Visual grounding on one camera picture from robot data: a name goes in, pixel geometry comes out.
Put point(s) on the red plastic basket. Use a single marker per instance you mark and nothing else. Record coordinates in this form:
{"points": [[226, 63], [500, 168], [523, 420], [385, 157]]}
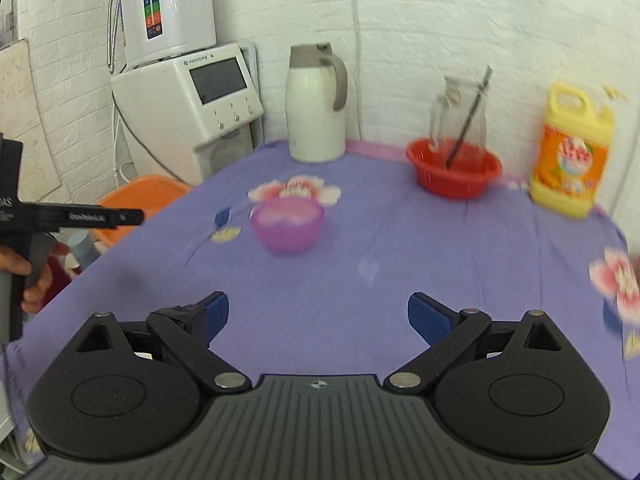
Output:
{"points": [[468, 176]]}

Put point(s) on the purple floral tablecloth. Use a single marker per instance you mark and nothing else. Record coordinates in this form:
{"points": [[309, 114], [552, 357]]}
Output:
{"points": [[341, 307]]}

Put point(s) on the yellow dish soap bottle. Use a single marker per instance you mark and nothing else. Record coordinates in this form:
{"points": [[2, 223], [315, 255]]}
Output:
{"points": [[573, 151]]}

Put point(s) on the white wall water purifier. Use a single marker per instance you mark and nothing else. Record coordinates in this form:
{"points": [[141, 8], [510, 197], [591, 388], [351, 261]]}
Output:
{"points": [[152, 30]]}

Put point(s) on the black stirring stick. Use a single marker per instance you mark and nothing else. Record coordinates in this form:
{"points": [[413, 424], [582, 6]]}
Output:
{"points": [[481, 88]]}

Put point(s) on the orange plastic stool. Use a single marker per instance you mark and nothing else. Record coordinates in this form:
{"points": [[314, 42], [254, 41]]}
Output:
{"points": [[151, 193]]}

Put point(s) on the clear glass pitcher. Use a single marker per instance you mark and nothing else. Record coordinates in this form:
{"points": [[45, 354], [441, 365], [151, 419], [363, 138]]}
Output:
{"points": [[450, 109]]}

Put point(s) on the white thermos jug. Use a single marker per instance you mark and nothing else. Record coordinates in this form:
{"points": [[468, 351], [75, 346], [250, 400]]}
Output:
{"points": [[316, 93]]}

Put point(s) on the white water dispenser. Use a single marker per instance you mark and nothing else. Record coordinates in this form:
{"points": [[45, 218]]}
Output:
{"points": [[190, 116]]}

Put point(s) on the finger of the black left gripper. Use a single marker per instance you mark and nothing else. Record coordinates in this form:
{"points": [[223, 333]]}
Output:
{"points": [[96, 217]]}

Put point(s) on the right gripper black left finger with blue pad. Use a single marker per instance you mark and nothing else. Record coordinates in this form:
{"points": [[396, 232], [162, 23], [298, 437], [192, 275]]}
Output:
{"points": [[183, 334]]}

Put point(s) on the purple plastic bowl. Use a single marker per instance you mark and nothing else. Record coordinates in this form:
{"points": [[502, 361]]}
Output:
{"points": [[289, 225]]}

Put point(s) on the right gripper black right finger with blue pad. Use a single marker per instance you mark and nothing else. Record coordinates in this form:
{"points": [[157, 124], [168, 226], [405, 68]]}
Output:
{"points": [[451, 337]]}

